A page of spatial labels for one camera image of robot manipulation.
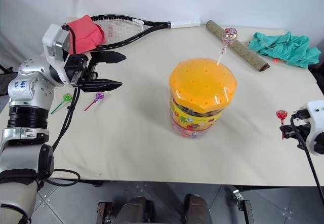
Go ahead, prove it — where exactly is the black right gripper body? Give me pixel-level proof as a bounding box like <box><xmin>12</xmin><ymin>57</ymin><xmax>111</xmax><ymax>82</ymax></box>
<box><xmin>291</xmin><ymin>119</ymin><xmax>311</xmax><ymax>146</ymax></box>

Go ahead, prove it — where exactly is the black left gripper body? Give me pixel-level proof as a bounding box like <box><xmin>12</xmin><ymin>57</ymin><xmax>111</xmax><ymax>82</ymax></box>
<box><xmin>64</xmin><ymin>53</ymin><xmax>99</xmax><ymax>88</ymax></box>

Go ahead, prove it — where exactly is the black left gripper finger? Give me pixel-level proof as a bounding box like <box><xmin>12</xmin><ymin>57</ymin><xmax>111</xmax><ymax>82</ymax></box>
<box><xmin>90</xmin><ymin>51</ymin><xmax>127</xmax><ymax>65</ymax></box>
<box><xmin>80</xmin><ymin>79</ymin><xmax>123</xmax><ymax>93</ymax></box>

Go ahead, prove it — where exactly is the red lollipop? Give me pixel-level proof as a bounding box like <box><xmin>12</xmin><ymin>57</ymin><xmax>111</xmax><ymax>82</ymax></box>
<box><xmin>275</xmin><ymin>109</ymin><xmax>289</xmax><ymax>141</ymax></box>

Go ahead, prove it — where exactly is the clear plastic candy jar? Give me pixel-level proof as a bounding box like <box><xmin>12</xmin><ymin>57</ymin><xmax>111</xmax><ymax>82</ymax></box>
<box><xmin>169</xmin><ymin>96</ymin><xmax>224</xmax><ymax>140</ymax></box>

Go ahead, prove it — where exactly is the orange perforated jar lid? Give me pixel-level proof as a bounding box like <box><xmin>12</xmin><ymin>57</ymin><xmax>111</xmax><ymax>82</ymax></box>
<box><xmin>168</xmin><ymin>56</ymin><xmax>239</xmax><ymax>114</ymax></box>

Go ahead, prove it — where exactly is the purple lollipop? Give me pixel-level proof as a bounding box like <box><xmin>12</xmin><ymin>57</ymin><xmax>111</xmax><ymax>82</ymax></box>
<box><xmin>84</xmin><ymin>92</ymin><xmax>105</xmax><ymax>112</ymax></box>

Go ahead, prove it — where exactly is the green lollipop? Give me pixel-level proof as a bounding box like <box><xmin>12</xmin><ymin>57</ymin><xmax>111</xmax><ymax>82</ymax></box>
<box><xmin>50</xmin><ymin>93</ymin><xmax>73</xmax><ymax>115</ymax></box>

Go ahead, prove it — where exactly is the red cloth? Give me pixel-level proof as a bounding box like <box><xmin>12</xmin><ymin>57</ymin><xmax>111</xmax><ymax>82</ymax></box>
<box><xmin>66</xmin><ymin>15</ymin><xmax>107</xmax><ymax>55</ymax></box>

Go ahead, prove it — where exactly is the black tennis racket white grip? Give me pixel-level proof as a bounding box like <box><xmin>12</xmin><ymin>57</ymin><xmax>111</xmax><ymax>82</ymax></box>
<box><xmin>86</xmin><ymin>14</ymin><xmax>202</xmax><ymax>52</ymax></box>

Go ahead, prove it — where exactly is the dark object beside table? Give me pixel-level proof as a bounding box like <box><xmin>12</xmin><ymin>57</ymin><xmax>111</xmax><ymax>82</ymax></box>
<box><xmin>307</xmin><ymin>54</ymin><xmax>324</xmax><ymax>97</ymax></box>
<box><xmin>0</xmin><ymin>63</ymin><xmax>14</xmax><ymax>88</ymax></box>

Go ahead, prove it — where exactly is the teal cloth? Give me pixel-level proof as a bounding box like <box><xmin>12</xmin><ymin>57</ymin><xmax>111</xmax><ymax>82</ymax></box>
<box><xmin>248</xmin><ymin>31</ymin><xmax>321</xmax><ymax>69</ymax></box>

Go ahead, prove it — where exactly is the brown cardboard tube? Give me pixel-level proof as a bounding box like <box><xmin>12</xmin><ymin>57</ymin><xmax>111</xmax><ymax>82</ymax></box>
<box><xmin>205</xmin><ymin>19</ymin><xmax>271</xmax><ymax>73</ymax></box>

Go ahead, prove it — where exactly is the pink white wrapped lollipop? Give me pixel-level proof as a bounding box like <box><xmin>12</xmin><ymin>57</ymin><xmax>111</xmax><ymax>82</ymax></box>
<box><xmin>216</xmin><ymin>27</ymin><xmax>239</xmax><ymax>66</ymax></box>

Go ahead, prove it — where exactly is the dark rounded shape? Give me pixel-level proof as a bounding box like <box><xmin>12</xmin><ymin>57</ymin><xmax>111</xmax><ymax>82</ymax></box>
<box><xmin>118</xmin><ymin>196</ymin><xmax>154</xmax><ymax>224</ymax></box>
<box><xmin>184</xmin><ymin>193</ymin><xmax>213</xmax><ymax>224</ymax></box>

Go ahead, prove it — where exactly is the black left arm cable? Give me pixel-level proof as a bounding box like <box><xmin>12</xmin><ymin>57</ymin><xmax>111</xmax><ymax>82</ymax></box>
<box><xmin>43</xmin><ymin>24</ymin><xmax>82</xmax><ymax>187</ymax></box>

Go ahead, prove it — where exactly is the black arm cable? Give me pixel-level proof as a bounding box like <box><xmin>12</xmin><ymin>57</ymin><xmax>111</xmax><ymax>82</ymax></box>
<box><xmin>43</xmin><ymin>24</ymin><xmax>82</xmax><ymax>187</ymax></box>
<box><xmin>290</xmin><ymin>109</ymin><xmax>324</xmax><ymax>200</ymax></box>

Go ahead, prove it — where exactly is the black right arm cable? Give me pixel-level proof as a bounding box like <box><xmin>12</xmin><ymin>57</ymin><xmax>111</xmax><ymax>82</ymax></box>
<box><xmin>290</xmin><ymin>109</ymin><xmax>324</xmax><ymax>200</ymax></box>

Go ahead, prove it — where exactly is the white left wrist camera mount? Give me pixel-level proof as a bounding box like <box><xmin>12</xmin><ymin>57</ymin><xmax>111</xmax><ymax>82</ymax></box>
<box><xmin>42</xmin><ymin>23</ymin><xmax>77</xmax><ymax>65</ymax></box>

